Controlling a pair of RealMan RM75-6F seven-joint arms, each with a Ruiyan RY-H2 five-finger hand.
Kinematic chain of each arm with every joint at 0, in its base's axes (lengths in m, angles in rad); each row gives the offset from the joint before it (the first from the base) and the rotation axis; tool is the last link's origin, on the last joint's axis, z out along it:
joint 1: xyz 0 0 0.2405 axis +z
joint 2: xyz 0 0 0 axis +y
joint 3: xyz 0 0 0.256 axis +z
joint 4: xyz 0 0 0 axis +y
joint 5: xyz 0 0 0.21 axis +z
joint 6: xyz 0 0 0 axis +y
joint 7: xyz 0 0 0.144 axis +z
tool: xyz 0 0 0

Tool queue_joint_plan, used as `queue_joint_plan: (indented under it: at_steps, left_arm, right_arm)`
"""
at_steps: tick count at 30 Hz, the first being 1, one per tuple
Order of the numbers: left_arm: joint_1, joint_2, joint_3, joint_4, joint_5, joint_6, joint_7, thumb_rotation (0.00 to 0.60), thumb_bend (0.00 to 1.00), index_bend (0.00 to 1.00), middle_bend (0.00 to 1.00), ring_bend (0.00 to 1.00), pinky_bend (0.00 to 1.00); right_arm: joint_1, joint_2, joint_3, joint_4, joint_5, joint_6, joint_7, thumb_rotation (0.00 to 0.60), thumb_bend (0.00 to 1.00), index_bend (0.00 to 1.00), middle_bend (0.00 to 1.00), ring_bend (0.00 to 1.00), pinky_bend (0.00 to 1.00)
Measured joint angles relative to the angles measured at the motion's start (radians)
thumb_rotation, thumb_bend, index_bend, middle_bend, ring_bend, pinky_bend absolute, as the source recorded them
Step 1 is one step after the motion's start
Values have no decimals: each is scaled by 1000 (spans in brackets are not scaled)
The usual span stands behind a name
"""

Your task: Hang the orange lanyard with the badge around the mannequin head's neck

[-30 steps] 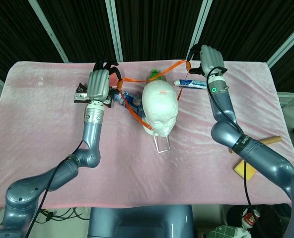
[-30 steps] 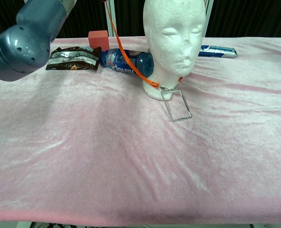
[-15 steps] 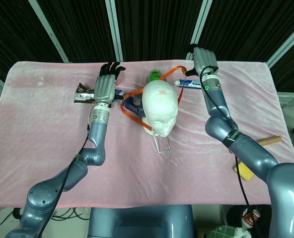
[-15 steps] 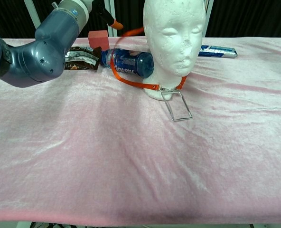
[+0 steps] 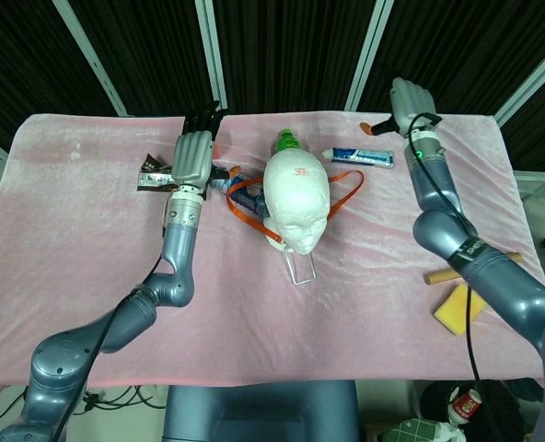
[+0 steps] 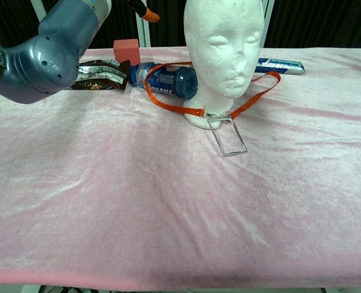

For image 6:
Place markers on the left black grey robot hand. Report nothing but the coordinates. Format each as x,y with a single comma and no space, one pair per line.
145,10

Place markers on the clear badge holder metal frame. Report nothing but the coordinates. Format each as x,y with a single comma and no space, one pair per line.
210,115

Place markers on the left blue grey robot arm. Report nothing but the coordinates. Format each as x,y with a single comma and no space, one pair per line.
52,55

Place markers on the white foam mannequin head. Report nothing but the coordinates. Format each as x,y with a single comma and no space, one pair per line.
223,45

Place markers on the pink foam cube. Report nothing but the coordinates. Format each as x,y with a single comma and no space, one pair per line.
126,51

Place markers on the blue plastic drink bottle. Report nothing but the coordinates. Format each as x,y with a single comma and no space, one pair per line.
171,79

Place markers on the brown snack bag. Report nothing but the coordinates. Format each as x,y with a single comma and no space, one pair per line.
104,76

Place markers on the blue white wrapped packet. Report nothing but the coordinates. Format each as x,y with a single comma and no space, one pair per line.
278,66

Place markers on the black curtain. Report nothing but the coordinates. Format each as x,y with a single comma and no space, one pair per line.
320,21

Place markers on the pink fleece table cloth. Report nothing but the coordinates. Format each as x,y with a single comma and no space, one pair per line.
107,198

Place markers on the white double frame post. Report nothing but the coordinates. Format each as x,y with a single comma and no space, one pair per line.
143,30

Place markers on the white slanted frame post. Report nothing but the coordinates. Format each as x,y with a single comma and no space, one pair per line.
37,7

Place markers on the white thin frame post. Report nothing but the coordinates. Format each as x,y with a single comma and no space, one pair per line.
267,18

